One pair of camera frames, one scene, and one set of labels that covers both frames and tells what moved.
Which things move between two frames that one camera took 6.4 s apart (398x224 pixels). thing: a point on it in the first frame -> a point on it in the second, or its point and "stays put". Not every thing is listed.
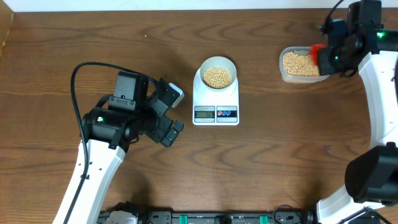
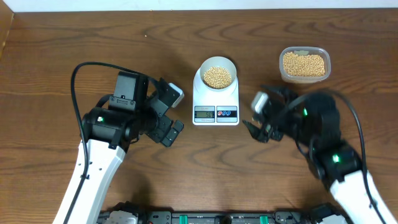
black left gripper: [159, 132] stays put
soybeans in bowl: [217, 78] stays put
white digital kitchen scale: [214, 107] stays put
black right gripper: [324, 67] -> [285, 93]
